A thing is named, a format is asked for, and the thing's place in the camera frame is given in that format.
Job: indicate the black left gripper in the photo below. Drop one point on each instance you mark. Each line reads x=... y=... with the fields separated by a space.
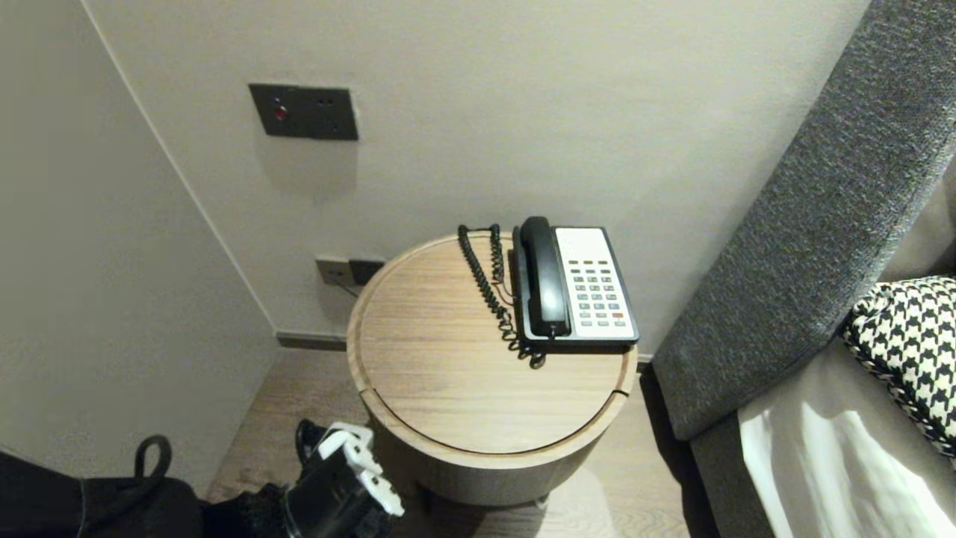
x=328 y=501

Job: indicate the curved wooden nightstand drawer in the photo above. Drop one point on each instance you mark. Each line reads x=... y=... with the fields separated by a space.
x=485 y=478

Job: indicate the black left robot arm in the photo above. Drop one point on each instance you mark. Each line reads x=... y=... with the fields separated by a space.
x=149 y=515

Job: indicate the thin black phone line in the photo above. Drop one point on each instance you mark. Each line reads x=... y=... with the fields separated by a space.
x=350 y=290

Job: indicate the round wooden nightstand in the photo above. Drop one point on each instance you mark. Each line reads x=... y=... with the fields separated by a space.
x=433 y=314

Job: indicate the black telephone handset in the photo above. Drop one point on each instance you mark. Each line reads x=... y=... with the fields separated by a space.
x=544 y=275

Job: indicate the black and white telephone base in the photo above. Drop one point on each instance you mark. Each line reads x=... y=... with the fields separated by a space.
x=596 y=252

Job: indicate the white bed sheet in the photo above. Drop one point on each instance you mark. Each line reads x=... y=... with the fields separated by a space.
x=821 y=463

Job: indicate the grey fabric headboard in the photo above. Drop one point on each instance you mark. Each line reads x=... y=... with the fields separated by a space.
x=821 y=224

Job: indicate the black white houndstooth pillow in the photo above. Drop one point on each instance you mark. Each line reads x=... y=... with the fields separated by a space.
x=911 y=351

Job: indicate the beige wall socket plate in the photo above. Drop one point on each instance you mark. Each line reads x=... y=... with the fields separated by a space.
x=331 y=271

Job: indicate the dark wall socket plate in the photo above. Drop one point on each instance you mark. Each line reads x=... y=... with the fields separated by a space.
x=367 y=270

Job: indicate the grey fabric bed frame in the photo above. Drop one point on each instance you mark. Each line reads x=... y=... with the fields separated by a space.
x=717 y=486

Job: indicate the dark wall switch panel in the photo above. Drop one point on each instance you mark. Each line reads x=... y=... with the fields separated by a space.
x=305 y=111

